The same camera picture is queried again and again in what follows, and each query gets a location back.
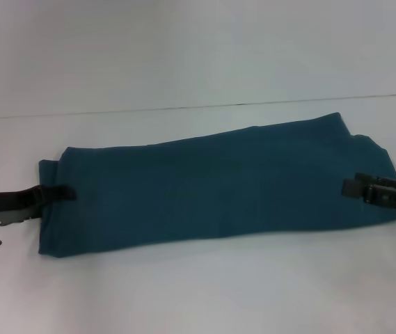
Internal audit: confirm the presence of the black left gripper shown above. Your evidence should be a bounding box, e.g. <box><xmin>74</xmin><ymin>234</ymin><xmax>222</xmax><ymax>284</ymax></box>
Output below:
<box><xmin>0</xmin><ymin>186</ymin><xmax>77</xmax><ymax>227</ymax></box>

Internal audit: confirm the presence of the blue t-shirt with pink print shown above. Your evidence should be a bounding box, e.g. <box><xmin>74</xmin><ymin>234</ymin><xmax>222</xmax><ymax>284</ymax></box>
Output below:
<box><xmin>38</xmin><ymin>111</ymin><xmax>396</xmax><ymax>260</ymax></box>

